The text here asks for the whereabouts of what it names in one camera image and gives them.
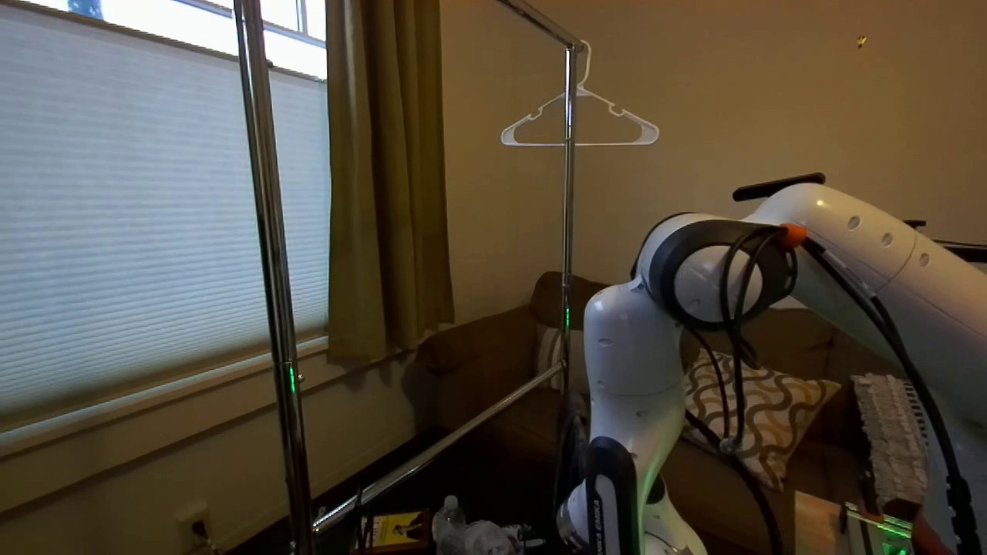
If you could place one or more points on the chrome garment rack frame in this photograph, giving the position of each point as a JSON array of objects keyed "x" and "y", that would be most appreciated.
[{"x": 277, "y": 273}]

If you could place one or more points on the yellow booklet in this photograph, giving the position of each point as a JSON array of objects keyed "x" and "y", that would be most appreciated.
[{"x": 400, "y": 530}]

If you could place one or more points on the white tie-dye t-shirt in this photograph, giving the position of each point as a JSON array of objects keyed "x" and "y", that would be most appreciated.
[{"x": 456, "y": 534}]

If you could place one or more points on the white plastic clothes hanger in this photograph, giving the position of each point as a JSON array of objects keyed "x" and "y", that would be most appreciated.
[{"x": 577, "y": 114}]

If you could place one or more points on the brown sofa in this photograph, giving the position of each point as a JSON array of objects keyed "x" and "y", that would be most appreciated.
[{"x": 484, "y": 379}]

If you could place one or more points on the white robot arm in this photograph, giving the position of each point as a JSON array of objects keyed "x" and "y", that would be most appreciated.
[{"x": 855, "y": 265}]

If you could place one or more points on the white knitted blanket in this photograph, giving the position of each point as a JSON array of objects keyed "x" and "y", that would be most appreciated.
[{"x": 895, "y": 442}]

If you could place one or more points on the patterned throw pillow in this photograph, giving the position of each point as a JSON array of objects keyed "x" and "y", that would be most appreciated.
[{"x": 763, "y": 411}]

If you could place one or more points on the white cellular window blind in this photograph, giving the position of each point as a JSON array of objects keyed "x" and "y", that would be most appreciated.
[{"x": 128, "y": 232}]

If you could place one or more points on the olive green curtain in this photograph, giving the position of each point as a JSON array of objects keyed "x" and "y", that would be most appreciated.
[{"x": 389, "y": 259}]

